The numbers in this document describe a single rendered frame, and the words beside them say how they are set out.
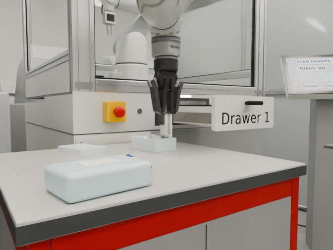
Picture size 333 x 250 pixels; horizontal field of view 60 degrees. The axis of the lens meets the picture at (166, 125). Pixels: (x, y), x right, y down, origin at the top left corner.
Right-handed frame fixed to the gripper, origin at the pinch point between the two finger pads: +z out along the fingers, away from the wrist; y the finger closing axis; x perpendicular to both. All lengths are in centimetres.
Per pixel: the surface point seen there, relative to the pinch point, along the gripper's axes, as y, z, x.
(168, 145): -1.8, 5.8, -3.4
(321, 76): 113, -22, 0
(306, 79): 107, -20, 5
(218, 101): 11.1, -7.1, -11.7
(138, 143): -7.0, 5.8, 5.1
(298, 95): 99, -12, 6
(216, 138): 47, 9, 19
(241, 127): 21.6, 1.0, -12.6
